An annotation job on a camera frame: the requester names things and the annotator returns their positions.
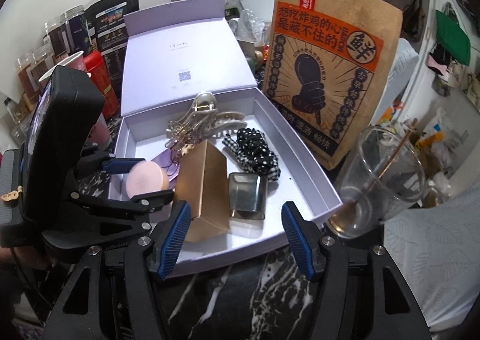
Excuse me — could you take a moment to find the purple signed card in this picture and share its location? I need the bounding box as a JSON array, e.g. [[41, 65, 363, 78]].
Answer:
[[152, 149, 180, 190]]

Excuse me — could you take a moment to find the gold rectangular box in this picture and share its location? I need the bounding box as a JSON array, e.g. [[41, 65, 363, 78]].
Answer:
[[174, 141, 230, 243]]

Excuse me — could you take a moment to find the clear gold hair claw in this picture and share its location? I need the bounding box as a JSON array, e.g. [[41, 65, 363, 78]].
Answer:
[[165, 92, 218, 158]]

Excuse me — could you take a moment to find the black white gingham scrunchie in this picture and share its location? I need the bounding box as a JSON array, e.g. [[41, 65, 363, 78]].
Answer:
[[222, 136, 281, 182]]

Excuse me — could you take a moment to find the black polka dot scrunchie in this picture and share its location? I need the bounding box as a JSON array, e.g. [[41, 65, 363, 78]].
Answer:
[[235, 128, 280, 181]]

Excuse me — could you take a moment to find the pearl grey hair claw clip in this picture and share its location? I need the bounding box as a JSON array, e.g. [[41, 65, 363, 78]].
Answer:
[[202, 111, 247, 138]]

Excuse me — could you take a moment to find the gold stirring stick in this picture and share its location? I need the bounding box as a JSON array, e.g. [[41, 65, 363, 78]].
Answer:
[[338, 119, 425, 213]]

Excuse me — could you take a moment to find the lavender open gift box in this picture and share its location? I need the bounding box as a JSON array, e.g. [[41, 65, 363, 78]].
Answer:
[[115, 0, 340, 277]]

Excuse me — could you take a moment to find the clear glass cup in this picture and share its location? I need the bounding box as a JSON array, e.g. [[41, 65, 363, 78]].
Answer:
[[326, 126, 426, 239]]

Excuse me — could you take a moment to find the red cylindrical tin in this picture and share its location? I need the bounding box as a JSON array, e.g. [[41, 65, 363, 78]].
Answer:
[[84, 51, 119, 120]]

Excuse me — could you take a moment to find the brown label tall jar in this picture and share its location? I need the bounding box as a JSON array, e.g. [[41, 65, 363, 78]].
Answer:
[[17, 43, 55, 103]]

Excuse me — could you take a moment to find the clear jar black label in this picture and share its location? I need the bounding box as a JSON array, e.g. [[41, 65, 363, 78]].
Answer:
[[60, 5, 93, 57]]

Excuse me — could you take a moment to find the black printed pouch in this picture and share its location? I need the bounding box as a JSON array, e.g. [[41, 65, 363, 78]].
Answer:
[[85, 0, 139, 98]]

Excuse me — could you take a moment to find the kraft paper snack bag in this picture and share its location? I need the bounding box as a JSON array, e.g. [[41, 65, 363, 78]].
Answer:
[[263, 0, 403, 170]]

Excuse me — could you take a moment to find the green tote bag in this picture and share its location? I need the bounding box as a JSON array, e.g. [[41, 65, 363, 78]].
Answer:
[[435, 11, 471, 66]]

